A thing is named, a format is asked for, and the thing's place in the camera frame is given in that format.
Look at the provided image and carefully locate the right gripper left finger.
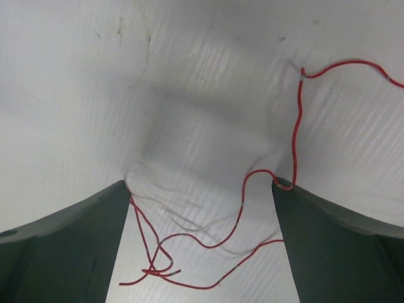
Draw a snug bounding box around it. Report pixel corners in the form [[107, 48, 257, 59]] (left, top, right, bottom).
[[1, 181, 131, 302]]

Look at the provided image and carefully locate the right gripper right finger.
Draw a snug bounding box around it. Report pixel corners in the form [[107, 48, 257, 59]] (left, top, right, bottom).
[[272, 184, 403, 302]]

